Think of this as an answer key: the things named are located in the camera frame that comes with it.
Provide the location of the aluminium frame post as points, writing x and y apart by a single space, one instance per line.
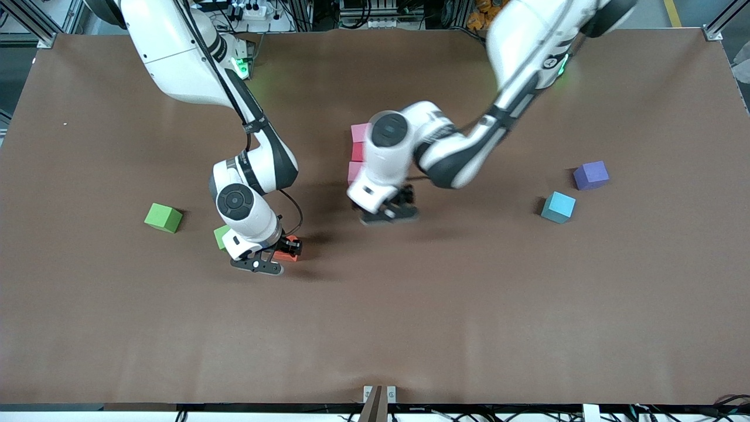
47 26
723 23

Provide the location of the light blue foam cube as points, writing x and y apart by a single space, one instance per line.
558 207

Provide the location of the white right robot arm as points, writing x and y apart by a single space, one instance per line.
176 58

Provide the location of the pink foam cube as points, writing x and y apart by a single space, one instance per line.
354 173
359 132

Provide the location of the purple foam cube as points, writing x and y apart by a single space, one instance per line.
591 175

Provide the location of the pile of orange objects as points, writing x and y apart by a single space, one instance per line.
480 14

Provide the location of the orange foam cube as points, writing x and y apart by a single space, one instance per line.
288 257

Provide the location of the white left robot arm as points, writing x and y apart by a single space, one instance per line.
527 35

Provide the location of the green foam cube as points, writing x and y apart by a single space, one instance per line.
163 217
221 236

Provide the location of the white power strip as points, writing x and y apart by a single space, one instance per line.
258 14

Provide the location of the red foam cube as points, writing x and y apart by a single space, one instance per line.
357 152

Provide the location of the grey equipment rack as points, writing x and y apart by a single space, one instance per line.
381 14

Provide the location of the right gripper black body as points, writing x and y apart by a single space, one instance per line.
284 242

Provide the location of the silver bracket with post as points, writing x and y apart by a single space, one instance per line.
379 404

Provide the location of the brown table cover sheet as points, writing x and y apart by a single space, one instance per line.
375 328

